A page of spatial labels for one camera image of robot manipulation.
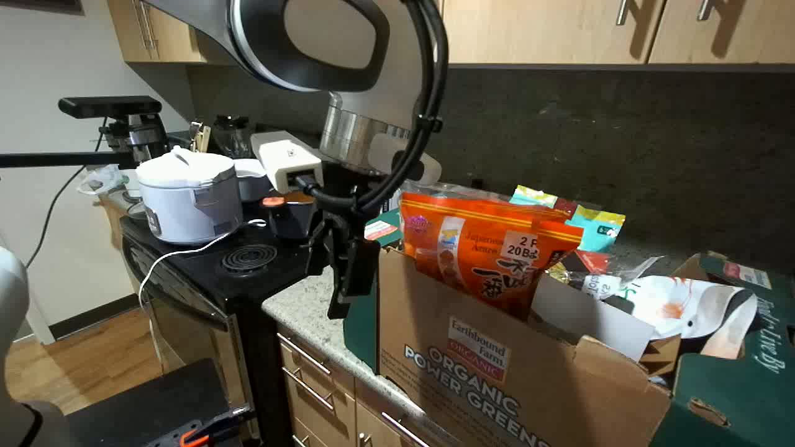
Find small teal packet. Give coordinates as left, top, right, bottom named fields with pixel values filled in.
left=506, top=183, right=573, bottom=214

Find black stove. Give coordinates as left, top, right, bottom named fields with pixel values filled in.
left=119, top=183, right=350, bottom=447

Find crumpled white plastic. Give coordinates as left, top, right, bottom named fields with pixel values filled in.
left=77, top=160, right=144, bottom=204

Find black cart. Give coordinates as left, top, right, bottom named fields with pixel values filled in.
left=63, top=355, right=257, bottom=447

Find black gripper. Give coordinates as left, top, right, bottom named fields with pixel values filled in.
left=304, top=195, right=381, bottom=322

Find wooden wall cabinets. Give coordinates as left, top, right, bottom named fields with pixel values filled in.
left=107, top=0, right=795, bottom=67

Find teal yellow snack bag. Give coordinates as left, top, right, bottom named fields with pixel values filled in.
left=569, top=204, right=627, bottom=255

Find white power cord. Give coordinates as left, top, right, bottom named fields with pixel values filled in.
left=133, top=216, right=271, bottom=309

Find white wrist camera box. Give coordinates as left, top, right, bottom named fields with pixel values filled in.
left=247, top=132, right=327, bottom=192

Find black camera on stand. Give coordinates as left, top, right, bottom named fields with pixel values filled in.
left=56, top=94, right=170, bottom=166

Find white rice cooker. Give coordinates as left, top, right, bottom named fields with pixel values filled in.
left=133, top=145, right=245, bottom=247

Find cardboard box organic power greens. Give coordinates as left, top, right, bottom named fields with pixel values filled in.
left=343, top=206, right=795, bottom=447

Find thin black camera cable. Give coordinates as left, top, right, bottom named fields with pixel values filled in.
left=21, top=159, right=92, bottom=271

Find white pouch orange print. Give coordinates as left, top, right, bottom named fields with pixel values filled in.
left=616, top=272, right=747, bottom=341

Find dark red snack packet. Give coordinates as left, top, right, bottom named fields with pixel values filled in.
left=549, top=246, right=617, bottom=288

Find orange snack bag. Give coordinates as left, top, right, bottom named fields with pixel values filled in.
left=399, top=191, right=586, bottom=322

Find white cardboard piece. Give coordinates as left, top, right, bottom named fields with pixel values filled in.
left=528, top=276, right=661, bottom=361

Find wooden drawer cabinet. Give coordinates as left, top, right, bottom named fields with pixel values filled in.
left=275, top=327, right=453, bottom=447

